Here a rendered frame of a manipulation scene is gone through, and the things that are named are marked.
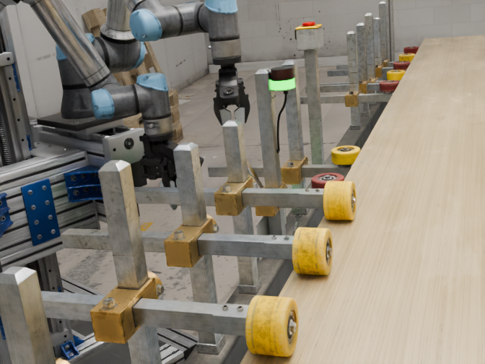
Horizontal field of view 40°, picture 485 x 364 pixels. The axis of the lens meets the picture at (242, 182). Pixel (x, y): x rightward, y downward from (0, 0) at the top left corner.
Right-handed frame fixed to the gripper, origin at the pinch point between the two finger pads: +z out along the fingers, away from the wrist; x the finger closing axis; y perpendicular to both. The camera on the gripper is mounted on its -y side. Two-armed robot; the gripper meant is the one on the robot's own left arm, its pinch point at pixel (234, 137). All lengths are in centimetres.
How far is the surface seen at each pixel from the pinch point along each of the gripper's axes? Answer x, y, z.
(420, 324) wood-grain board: -25, -79, 10
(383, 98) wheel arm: -62, 108, 17
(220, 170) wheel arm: 5.6, 25.9, 15.8
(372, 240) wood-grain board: -24, -48, 11
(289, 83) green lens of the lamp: -14.5, -4.2, -13.1
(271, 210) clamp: -7.2, -9.2, 17.0
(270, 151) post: -8.5, -1.9, 3.9
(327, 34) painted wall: -132, 762, 60
